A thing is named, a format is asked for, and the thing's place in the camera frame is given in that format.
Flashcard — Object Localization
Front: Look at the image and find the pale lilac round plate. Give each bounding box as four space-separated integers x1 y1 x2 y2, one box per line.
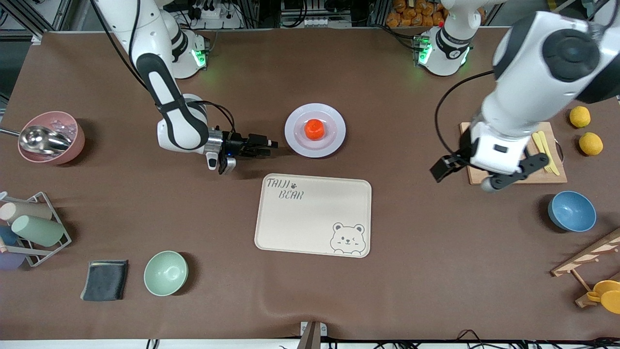
284 103 347 159

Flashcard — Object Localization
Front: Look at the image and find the bamboo cutting board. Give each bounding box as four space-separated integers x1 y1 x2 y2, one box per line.
459 121 568 186

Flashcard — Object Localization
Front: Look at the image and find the cream bear print tray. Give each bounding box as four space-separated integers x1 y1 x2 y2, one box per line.
254 173 372 258

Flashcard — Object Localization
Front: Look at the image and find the yellow lemon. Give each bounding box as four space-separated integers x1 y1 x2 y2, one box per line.
569 106 591 128
579 132 604 156

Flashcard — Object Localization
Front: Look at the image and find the blue bowl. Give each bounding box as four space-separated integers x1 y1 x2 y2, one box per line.
548 190 597 233

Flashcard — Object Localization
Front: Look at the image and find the white power strip with plugs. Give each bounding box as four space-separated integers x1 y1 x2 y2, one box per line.
191 0 243 24

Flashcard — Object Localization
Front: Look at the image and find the wooden peg drying rack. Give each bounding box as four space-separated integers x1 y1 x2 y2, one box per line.
551 228 620 308

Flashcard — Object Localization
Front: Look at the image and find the mint green bowl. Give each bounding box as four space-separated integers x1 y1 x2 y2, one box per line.
143 250 189 297

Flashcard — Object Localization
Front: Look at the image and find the bag of orange snacks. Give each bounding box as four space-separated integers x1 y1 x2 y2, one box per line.
386 0 449 28

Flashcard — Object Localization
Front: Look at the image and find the pink bowl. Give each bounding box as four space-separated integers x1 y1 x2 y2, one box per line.
18 111 86 165

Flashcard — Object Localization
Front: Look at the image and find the yellow cup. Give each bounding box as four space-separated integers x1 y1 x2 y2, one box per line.
586 280 620 315

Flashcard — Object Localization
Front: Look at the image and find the dark grey folded cloth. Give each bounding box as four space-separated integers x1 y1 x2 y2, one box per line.
80 260 129 302

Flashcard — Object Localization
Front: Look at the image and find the metal scoop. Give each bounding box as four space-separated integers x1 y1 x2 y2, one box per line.
0 125 72 156

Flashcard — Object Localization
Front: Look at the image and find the mint green cup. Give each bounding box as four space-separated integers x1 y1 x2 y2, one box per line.
11 215 65 247

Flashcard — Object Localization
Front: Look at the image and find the beige cup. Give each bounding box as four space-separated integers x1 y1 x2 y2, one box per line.
0 201 53 224

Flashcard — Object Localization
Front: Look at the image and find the purple cup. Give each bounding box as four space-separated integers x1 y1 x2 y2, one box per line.
0 247 26 270

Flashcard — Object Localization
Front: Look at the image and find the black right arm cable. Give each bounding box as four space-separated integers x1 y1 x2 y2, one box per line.
90 0 238 134

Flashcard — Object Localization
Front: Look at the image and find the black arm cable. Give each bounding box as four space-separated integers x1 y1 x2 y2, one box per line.
434 70 496 158
90 0 238 134

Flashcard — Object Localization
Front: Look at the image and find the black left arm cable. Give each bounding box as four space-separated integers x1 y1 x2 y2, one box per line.
434 70 496 158

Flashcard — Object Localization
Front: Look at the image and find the metal table edge bracket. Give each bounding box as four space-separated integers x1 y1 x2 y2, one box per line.
300 321 327 349

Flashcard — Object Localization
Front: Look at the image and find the grey wire cup rack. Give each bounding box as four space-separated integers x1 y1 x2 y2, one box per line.
0 191 72 268

